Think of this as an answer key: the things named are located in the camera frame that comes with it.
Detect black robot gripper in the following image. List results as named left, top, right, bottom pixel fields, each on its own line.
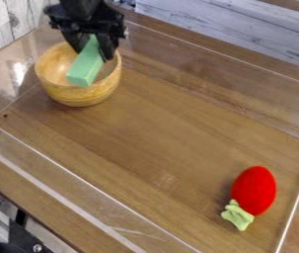
left=45, top=0, right=128, bottom=61

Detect green rectangular block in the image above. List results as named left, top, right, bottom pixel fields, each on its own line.
left=66, top=35, right=105, bottom=88

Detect brown wooden bowl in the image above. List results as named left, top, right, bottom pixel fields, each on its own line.
left=35, top=42, right=122, bottom=107

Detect red plush strawberry toy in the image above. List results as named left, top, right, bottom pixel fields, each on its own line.
left=221, top=166, right=277, bottom=231

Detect clear acrylic tray wall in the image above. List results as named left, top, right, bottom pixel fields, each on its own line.
left=0, top=14, right=299, bottom=253

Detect black clamp with cable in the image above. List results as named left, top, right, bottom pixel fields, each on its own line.
left=0, top=216, right=54, bottom=253

